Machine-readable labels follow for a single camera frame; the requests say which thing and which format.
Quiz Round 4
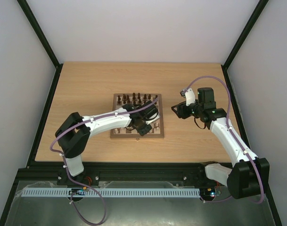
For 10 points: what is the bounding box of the wooden chess board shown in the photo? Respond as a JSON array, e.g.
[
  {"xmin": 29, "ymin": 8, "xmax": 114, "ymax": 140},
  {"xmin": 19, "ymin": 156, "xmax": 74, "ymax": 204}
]
[{"xmin": 110, "ymin": 98, "xmax": 164, "ymax": 139}]

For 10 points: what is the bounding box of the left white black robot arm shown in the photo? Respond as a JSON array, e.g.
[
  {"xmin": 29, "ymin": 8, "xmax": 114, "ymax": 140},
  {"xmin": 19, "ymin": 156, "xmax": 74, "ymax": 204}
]
[{"xmin": 50, "ymin": 98, "xmax": 160, "ymax": 177}]

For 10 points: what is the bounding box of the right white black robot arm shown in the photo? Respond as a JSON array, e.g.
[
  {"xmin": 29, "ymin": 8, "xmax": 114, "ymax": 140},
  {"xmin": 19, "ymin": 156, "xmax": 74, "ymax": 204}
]
[{"xmin": 171, "ymin": 88, "xmax": 270, "ymax": 203}]

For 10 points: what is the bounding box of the row of dark pieces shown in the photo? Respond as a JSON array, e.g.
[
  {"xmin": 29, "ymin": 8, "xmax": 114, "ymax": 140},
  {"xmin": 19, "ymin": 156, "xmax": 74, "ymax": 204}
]
[{"xmin": 113, "ymin": 93, "xmax": 162, "ymax": 107}]

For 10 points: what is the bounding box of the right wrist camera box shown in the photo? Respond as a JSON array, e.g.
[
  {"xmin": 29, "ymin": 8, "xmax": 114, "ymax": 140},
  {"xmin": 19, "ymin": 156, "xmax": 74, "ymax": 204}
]
[{"xmin": 180, "ymin": 88, "xmax": 196, "ymax": 106}]

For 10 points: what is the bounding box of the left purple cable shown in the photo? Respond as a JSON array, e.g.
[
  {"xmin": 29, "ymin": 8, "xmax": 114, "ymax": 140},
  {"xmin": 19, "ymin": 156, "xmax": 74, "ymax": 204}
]
[{"xmin": 50, "ymin": 97, "xmax": 159, "ymax": 224}]

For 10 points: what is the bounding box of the purple cable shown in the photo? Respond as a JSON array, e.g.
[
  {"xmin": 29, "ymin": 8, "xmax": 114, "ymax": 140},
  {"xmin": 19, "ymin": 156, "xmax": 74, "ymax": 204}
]
[
  {"xmin": 187, "ymin": 75, "xmax": 264, "ymax": 204},
  {"xmin": 50, "ymin": 97, "xmax": 159, "ymax": 224}
]

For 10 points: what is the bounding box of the light blue cable duct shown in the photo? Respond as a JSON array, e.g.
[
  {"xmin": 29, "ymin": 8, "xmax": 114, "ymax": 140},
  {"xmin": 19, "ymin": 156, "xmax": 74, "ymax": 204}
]
[{"xmin": 21, "ymin": 188, "xmax": 200, "ymax": 198}]

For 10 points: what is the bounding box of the black aluminium frame rail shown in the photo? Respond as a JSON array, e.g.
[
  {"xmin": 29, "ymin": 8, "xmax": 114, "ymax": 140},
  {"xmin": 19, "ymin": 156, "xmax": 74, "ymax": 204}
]
[{"xmin": 16, "ymin": 162, "xmax": 219, "ymax": 188}]

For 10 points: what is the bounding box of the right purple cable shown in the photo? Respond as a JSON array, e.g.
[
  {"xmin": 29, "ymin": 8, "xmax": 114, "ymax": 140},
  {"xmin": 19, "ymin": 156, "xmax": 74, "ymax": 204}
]
[{"xmin": 187, "ymin": 75, "xmax": 264, "ymax": 204}]

